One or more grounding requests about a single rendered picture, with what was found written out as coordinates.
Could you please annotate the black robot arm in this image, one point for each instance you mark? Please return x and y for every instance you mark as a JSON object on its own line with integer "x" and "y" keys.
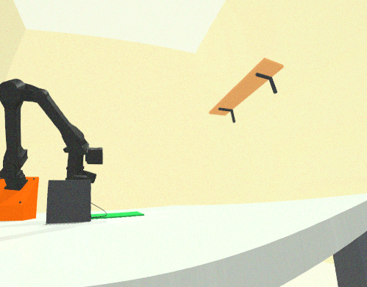
{"x": 13, "y": 93}

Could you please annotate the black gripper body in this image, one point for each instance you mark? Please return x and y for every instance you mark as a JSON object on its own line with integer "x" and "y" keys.
{"x": 73, "y": 170}

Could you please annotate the green circuit board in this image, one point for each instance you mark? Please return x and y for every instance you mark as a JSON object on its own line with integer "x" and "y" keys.
{"x": 117, "y": 215}

